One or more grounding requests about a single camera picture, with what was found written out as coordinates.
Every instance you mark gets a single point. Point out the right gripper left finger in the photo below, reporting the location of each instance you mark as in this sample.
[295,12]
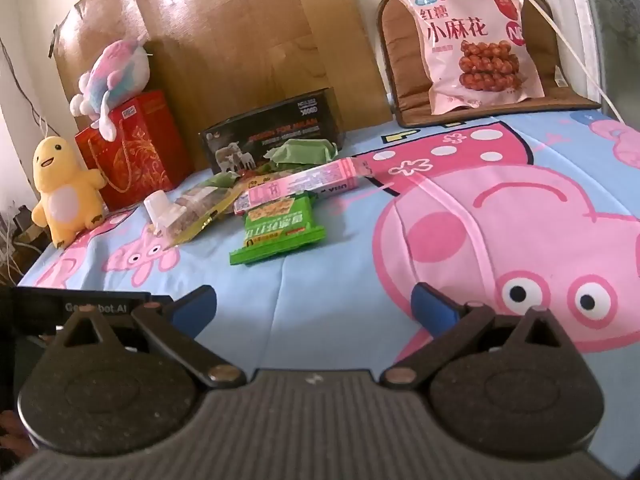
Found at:
[172,327]

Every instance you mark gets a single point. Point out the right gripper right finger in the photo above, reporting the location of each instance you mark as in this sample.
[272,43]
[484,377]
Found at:
[453,327]

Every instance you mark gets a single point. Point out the clear yellow snack bag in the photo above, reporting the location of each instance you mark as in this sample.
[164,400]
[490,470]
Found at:
[194,210]

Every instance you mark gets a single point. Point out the light green snack packet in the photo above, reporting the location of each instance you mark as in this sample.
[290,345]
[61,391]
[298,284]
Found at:
[296,153]

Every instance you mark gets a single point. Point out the person left hand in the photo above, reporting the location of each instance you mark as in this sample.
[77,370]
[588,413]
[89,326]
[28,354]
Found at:
[14,437]

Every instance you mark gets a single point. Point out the white small bottle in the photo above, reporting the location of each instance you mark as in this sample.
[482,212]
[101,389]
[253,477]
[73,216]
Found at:
[156,205]

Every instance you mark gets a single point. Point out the yellow duck plush toy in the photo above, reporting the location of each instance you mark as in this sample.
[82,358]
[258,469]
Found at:
[70,199]

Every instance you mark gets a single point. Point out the green cracker packet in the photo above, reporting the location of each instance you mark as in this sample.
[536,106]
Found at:
[277,228]

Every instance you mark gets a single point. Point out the peppa pig bed sheet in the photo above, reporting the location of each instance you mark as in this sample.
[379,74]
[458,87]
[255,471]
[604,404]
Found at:
[522,211]

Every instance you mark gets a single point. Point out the red gift bag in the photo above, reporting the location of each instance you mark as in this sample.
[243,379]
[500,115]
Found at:
[147,155]

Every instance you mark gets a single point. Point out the pink long snack box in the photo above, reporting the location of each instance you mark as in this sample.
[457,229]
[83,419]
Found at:
[334,177]

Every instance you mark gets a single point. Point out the black cardboard box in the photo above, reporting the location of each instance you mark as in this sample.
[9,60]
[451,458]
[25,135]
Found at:
[239,143]

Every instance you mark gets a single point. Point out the brown seat cushion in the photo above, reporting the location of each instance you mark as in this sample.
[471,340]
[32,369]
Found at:
[409,84]

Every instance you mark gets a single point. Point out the pink blue unicorn plush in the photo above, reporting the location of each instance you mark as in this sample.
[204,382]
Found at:
[120,73]

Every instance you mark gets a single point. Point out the pink twisted snack bag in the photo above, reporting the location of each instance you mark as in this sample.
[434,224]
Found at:
[474,53]

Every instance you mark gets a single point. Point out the wooden board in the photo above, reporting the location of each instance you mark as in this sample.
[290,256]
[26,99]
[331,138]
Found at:
[214,59]

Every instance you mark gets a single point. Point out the white window frame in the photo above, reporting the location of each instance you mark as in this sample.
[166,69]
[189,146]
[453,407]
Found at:
[605,35]

